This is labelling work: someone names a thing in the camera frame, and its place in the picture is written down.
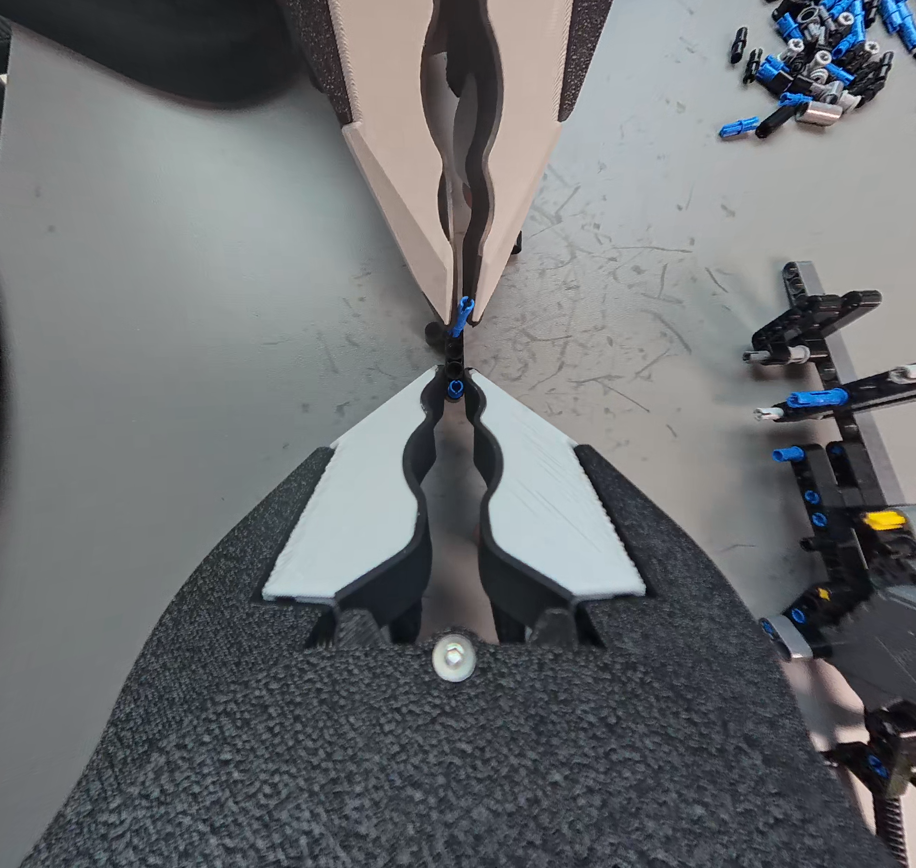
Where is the black grey brick chassis assembly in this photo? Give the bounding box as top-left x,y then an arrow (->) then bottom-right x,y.
742,260 -> 916,868

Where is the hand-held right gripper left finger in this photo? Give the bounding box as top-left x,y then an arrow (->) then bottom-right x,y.
261,365 -> 446,642

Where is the grey desk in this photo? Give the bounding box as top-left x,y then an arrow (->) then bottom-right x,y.
0,0 -> 916,868

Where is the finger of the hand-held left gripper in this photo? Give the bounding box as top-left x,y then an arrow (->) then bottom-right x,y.
452,0 -> 582,327
317,0 -> 458,320

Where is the pile of blue black pins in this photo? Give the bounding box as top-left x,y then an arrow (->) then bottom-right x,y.
719,0 -> 916,141

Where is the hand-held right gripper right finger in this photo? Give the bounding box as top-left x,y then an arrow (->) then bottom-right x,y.
461,365 -> 646,642

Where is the black beam with blue pins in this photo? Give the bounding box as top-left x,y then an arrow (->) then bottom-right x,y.
444,296 -> 477,404

